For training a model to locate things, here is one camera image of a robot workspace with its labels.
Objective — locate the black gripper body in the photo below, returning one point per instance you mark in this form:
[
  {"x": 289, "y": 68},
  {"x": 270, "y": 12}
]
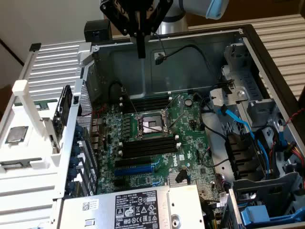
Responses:
[{"x": 138, "y": 12}]

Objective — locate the dark RAM stick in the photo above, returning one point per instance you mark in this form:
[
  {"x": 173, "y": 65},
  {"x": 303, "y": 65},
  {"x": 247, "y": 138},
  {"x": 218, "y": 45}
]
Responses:
[{"x": 16, "y": 165}]

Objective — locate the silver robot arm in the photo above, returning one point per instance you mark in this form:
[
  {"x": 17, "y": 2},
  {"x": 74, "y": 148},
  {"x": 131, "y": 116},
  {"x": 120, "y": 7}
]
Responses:
[{"x": 176, "y": 23}]

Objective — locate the black box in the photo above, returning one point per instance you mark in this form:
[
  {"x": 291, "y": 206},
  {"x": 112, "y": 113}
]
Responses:
[{"x": 95, "y": 31}]

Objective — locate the open PC case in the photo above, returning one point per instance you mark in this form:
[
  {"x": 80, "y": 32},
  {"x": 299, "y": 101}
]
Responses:
[{"x": 181, "y": 71}]

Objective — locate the thin locking lever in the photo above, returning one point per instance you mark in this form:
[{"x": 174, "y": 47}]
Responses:
[
  {"x": 172, "y": 105},
  {"x": 132, "y": 106}
]

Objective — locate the coin cell battery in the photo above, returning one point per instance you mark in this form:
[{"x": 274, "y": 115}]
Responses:
[{"x": 189, "y": 102}]

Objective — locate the plain brown cardboard box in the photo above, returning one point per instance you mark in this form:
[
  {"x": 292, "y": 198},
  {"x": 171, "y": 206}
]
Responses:
[{"x": 250, "y": 9}]

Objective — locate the black graphics card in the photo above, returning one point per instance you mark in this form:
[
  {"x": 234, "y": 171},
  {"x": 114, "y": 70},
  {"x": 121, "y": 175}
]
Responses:
[{"x": 65, "y": 102}]

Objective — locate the CPU socket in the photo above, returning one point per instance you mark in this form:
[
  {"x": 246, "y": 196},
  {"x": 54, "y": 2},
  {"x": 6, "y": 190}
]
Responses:
[{"x": 152, "y": 125}]

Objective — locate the grey metal disk bay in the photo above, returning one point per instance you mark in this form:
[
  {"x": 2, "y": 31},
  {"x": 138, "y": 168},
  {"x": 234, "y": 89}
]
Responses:
[{"x": 247, "y": 78}]

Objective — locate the green Dell motherboard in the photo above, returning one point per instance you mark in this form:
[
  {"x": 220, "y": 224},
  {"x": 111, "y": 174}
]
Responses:
[{"x": 190, "y": 148}]

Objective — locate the long black expansion slot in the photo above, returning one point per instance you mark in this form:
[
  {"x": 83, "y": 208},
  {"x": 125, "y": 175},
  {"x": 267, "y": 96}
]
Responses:
[{"x": 133, "y": 162}]

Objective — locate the blue expansion slot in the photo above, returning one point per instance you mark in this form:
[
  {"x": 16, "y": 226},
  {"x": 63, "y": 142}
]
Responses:
[{"x": 133, "y": 171}]

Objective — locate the white parts rack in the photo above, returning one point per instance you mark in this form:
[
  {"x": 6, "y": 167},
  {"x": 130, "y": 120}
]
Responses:
[{"x": 35, "y": 148}]

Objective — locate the CPU chip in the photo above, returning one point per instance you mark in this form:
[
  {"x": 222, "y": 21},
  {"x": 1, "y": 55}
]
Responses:
[{"x": 17, "y": 134}]

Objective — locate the black fan shroud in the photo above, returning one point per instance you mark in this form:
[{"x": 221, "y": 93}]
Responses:
[{"x": 240, "y": 155}]

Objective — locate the short black expansion slot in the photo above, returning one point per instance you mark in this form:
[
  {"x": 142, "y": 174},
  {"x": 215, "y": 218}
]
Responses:
[{"x": 119, "y": 183}]

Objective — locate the silver chipset heatsink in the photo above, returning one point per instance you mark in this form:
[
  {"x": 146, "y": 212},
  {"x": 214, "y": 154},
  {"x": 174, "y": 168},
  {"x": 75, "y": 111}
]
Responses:
[{"x": 176, "y": 180}]

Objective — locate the grey power supply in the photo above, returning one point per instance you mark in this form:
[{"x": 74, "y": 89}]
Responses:
[{"x": 186, "y": 202}]

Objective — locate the blue disk caddy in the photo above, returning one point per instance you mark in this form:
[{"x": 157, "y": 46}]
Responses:
[{"x": 257, "y": 213}]

